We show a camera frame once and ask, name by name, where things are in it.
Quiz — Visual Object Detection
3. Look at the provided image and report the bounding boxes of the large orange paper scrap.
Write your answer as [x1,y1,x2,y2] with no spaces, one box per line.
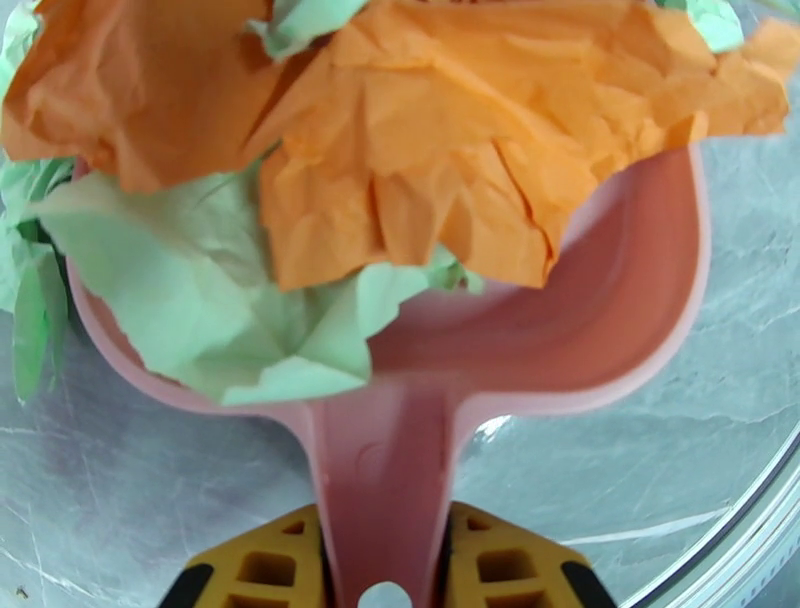
[259,0,792,292]

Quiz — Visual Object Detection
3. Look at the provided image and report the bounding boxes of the large green paper scrap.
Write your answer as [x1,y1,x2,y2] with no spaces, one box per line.
[27,168,488,408]

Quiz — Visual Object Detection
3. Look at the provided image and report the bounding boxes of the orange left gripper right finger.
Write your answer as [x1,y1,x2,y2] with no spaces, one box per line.
[442,502,617,608]

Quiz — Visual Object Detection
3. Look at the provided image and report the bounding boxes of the small green paper scrap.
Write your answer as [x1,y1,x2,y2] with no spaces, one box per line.
[246,0,371,62]
[0,0,79,404]

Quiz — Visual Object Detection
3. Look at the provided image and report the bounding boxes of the pink plastic dustpan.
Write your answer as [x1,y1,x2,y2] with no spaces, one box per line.
[62,140,714,608]

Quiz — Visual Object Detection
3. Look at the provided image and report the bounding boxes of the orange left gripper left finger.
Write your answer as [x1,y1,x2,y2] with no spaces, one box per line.
[159,506,333,608]

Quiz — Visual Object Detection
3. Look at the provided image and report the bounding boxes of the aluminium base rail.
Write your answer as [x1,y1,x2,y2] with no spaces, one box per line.
[624,424,800,608]

